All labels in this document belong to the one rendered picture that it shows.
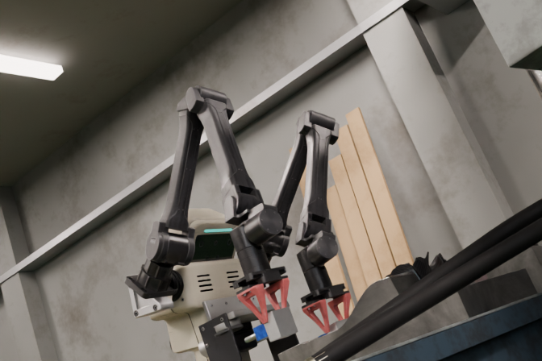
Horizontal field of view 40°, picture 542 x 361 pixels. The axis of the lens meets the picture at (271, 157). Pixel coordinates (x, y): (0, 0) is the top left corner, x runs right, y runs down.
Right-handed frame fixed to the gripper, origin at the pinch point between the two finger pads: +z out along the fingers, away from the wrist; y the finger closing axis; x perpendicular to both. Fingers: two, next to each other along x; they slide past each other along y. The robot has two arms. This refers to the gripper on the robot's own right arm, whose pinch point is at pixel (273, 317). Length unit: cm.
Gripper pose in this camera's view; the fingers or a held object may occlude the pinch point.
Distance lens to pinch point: 153.6
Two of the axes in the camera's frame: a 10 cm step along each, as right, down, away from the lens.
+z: 3.4, 8.9, -3.0
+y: 7.1, -0.4, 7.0
